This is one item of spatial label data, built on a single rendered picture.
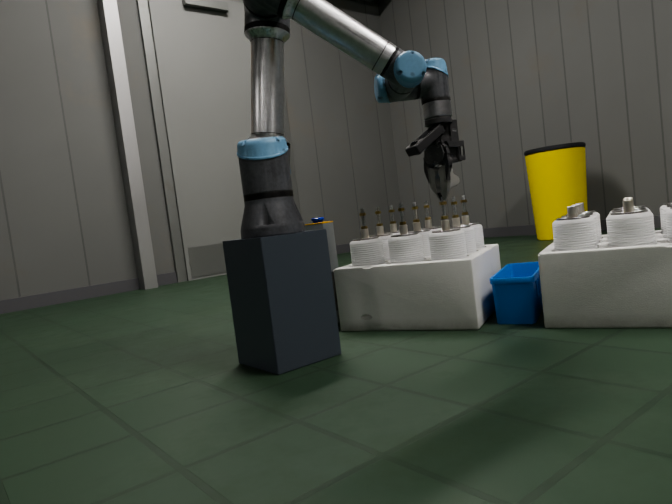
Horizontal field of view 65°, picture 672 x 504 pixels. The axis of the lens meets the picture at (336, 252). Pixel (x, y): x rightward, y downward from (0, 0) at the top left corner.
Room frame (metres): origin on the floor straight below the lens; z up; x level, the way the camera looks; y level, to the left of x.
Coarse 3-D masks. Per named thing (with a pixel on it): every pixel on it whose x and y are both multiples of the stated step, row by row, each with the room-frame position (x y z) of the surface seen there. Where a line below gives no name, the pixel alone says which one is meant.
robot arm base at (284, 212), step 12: (264, 192) 1.18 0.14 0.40; (276, 192) 1.19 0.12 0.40; (288, 192) 1.21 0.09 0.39; (252, 204) 1.19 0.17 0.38; (264, 204) 1.18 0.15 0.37; (276, 204) 1.18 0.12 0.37; (288, 204) 1.20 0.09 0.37; (252, 216) 1.18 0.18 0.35; (264, 216) 1.18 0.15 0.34; (276, 216) 1.17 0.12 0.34; (288, 216) 1.19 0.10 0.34; (300, 216) 1.25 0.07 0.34; (252, 228) 1.17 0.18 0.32; (264, 228) 1.16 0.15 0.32; (276, 228) 1.16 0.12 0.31; (288, 228) 1.18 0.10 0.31; (300, 228) 1.20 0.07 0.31
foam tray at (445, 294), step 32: (480, 256) 1.39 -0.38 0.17; (352, 288) 1.45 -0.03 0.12; (384, 288) 1.40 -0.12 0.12; (416, 288) 1.36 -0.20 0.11; (448, 288) 1.32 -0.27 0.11; (480, 288) 1.35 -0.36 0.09; (352, 320) 1.45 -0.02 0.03; (384, 320) 1.41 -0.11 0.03; (416, 320) 1.37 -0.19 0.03; (448, 320) 1.33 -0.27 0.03; (480, 320) 1.32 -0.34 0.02
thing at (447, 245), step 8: (448, 232) 1.35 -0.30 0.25; (456, 232) 1.36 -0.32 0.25; (464, 232) 1.38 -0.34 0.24; (432, 240) 1.38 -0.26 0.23; (440, 240) 1.36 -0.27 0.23; (448, 240) 1.35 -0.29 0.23; (456, 240) 1.35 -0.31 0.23; (464, 240) 1.37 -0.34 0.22; (432, 248) 1.38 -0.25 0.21; (440, 248) 1.36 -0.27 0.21; (448, 248) 1.35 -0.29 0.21; (456, 248) 1.35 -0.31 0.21; (464, 248) 1.37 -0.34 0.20; (432, 256) 1.38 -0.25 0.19; (440, 256) 1.36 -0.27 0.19; (448, 256) 1.35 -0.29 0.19; (456, 256) 1.35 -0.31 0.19; (464, 256) 1.37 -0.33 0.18
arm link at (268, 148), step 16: (240, 144) 1.20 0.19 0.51; (256, 144) 1.18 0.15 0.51; (272, 144) 1.19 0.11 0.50; (240, 160) 1.21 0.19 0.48; (256, 160) 1.18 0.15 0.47; (272, 160) 1.19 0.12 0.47; (288, 160) 1.23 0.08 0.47; (256, 176) 1.18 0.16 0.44; (272, 176) 1.18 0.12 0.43; (288, 176) 1.22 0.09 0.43; (256, 192) 1.18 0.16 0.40
